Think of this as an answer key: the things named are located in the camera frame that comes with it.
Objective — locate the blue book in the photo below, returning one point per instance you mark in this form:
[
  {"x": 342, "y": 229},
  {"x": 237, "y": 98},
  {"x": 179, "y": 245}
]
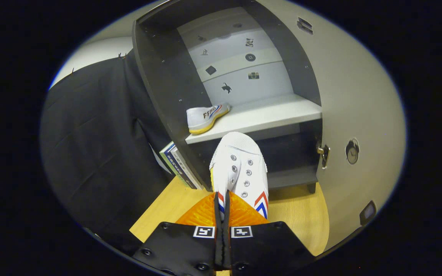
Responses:
[{"x": 173, "y": 159}]

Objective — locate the black backdrop cloth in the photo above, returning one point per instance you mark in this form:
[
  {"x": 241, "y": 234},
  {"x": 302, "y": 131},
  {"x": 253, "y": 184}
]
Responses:
[{"x": 90, "y": 145}]

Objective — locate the grey book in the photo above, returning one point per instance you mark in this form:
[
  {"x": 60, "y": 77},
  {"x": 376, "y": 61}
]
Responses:
[{"x": 184, "y": 166}]

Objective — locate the white canvas shoe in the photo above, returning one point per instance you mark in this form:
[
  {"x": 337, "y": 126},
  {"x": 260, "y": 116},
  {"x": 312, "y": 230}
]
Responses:
[
  {"x": 240, "y": 161},
  {"x": 202, "y": 117}
]

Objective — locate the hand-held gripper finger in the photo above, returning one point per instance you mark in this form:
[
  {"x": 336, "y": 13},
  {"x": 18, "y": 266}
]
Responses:
[
  {"x": 218, "y": 249},
  {"x": 227, "y": 249}
]

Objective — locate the light grey shoe cabinet door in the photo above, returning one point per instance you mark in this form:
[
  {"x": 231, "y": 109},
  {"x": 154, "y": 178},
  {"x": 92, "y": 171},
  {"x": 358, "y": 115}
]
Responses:
[{"x": 359, "y": 96}]

